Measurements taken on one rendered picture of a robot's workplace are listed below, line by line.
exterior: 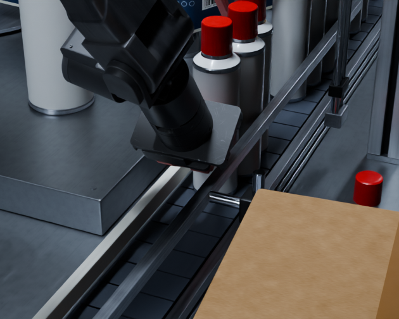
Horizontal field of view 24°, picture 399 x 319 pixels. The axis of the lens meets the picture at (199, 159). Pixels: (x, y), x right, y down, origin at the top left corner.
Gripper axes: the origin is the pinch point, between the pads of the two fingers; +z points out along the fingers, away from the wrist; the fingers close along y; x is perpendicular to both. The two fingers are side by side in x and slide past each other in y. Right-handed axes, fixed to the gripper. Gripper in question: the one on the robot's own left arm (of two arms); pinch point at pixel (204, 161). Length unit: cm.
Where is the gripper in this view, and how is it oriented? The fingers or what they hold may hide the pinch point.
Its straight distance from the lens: 100.6
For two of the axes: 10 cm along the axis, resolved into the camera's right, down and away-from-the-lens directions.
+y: -9.3, -2.1, 3.2
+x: -3.1, 9.0, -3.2
